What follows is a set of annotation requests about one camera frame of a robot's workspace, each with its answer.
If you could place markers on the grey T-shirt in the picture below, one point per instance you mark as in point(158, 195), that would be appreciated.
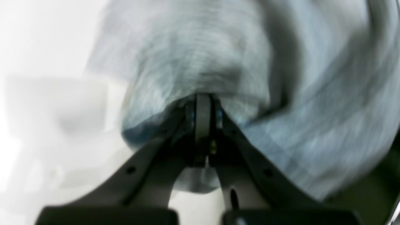
point(313, 84)

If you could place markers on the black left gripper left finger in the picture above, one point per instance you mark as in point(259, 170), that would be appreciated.
point(139, 192)

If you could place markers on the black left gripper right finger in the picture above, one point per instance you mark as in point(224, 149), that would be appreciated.
point(255, 192)

